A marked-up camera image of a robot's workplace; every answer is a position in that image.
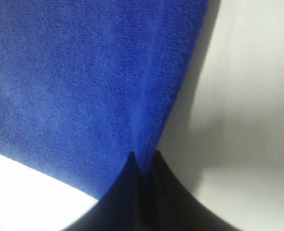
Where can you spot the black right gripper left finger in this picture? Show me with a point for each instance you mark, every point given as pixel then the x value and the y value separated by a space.
pixel 119 209

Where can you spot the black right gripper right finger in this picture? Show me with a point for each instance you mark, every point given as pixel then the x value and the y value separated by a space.
pixel 170 206

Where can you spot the blue microfiber towel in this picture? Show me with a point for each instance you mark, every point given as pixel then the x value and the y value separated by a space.
pixel 84 83

